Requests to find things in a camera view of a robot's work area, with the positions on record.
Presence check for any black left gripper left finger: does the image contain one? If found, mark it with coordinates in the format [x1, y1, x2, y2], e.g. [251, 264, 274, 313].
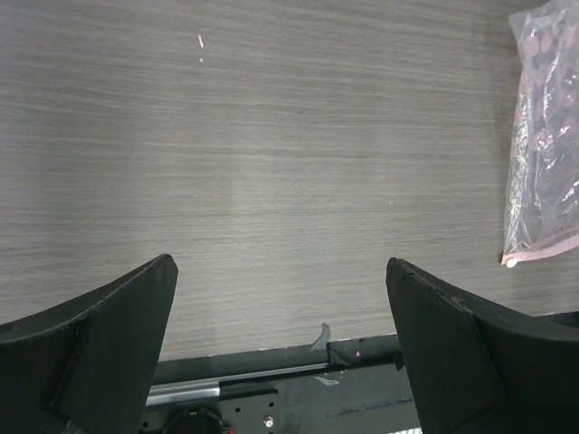
[1, 254, 178, 433]

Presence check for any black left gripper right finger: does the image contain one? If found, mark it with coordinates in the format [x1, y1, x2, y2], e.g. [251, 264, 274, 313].
[385, 258, 578, 433]

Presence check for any clear pink zip top bag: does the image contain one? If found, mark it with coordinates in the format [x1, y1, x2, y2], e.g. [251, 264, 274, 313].
[501, 1, 578, 268]

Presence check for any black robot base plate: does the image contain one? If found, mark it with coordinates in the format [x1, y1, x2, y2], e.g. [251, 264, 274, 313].
[139, 335, 422, 433]

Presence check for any aluminium frame rail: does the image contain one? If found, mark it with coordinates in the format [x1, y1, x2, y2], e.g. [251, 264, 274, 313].
[146, 363, 329, 409]

